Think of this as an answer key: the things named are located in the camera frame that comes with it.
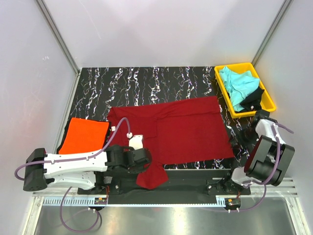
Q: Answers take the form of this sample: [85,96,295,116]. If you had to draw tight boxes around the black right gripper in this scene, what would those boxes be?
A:
[228,126,259,149]

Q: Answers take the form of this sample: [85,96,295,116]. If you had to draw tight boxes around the dark red polo shirt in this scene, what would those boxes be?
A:
[107,96,234,189]

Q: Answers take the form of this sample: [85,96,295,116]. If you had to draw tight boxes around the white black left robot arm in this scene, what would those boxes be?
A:
[23,145,152,194]

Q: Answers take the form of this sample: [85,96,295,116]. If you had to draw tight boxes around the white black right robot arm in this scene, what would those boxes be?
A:
[222,116,295,194]

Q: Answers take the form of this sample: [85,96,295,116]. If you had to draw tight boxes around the black t shirt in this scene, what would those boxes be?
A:
[240,87,265,112]

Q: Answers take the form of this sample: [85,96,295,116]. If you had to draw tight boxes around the yellow plastic bin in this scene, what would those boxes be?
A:
[214,63,276,118]

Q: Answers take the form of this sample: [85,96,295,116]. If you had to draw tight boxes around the turquoise t shirt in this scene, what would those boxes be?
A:
[219,66,260,112]

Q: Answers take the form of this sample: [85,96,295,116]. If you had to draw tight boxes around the left orange connector box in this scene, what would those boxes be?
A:
[94,196,108,205]

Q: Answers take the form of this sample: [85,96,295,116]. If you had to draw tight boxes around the orange connector box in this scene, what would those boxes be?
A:
[225,198,241,210]
[94,196,108,205]

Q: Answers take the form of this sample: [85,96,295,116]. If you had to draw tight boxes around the folded orange t shirt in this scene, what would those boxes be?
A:
[57,117,110,155]

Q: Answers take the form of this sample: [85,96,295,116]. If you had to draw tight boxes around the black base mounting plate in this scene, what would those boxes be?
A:
[47,168,281,205]

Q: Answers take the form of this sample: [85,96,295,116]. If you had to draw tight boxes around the right orange connector box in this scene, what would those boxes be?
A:
[225,198,241,210]

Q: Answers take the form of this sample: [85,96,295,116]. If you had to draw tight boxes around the aluminium frame rail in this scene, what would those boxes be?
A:
[32,178,297,196]

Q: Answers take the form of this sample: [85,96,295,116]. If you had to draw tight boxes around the right corner aluminium post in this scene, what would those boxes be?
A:
[251,0,293,67]

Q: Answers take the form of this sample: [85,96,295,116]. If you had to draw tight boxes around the corner aluminium post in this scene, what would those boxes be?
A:
[35,0,81,75]
[251,0,293,67]

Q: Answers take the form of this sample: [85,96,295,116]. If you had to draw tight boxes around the left corner aluminium post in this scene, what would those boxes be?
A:
[35,0,81,75]

